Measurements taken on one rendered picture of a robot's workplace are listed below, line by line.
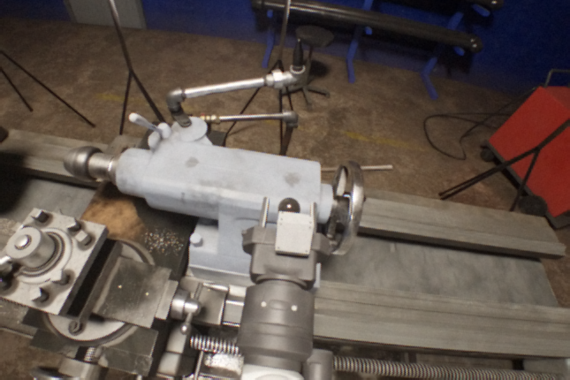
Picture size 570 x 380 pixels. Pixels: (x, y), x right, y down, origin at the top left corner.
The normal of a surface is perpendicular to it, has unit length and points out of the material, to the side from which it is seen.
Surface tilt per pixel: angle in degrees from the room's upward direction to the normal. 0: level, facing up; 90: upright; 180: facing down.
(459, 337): 36
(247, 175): 0
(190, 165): 0
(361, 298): 0
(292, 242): 60
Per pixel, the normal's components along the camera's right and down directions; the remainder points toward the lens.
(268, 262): 0.00, -0.62
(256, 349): -0.37, 0.12
